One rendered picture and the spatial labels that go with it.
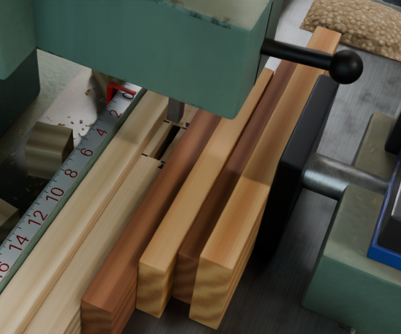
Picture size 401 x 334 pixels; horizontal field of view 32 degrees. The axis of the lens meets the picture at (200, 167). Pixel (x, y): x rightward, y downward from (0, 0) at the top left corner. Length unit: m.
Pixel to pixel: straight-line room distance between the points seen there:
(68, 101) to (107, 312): 0.35
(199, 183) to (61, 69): 0.34
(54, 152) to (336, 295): 0.28
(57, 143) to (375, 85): 0.28
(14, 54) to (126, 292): 0.16
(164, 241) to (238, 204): 0.05
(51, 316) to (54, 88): 0.36
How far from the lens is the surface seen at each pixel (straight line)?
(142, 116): 0.49
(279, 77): 0.53
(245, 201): 0.42
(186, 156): 0.47
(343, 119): 0.59
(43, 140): 0.62
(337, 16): 0.67
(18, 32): 0.43
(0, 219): 0.57
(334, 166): 0.46
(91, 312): 0.41
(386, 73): 0.65
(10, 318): 0.40
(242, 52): 0.38
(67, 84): 0.73
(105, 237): 0.43
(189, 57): 0.40
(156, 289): 0.42
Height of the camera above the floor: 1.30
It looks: 49 degrees down
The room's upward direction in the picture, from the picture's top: 9 degrees clockwise
